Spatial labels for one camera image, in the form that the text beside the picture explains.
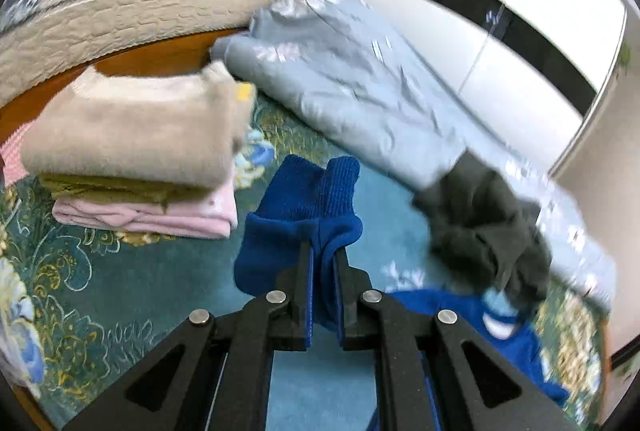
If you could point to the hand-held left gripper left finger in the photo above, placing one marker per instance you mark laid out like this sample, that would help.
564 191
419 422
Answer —
309 276

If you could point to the dark grey garment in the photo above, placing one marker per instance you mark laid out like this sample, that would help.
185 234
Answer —
465 221

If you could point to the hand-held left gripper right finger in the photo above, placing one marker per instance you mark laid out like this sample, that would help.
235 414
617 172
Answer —
341 283

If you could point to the wooden bed frame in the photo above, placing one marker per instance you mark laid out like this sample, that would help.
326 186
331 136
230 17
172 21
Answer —
150 56

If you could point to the folded olive garment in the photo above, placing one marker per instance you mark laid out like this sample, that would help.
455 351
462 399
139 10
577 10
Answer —
100 186

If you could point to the blue sweater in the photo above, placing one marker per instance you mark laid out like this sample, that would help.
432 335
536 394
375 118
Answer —
300 216

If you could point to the light blue floral quilt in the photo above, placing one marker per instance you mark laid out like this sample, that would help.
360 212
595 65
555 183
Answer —
350 86

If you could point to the teal floral blanket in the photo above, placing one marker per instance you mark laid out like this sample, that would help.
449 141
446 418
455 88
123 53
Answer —
150 286

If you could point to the folded pink garment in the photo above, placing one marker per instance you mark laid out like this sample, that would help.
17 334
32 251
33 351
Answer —
150 216

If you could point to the folded beige sweater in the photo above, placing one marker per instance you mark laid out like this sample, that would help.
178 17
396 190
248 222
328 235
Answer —
140 126

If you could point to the beige quilted headboard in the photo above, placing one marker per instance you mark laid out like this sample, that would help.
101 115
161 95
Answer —
150 11

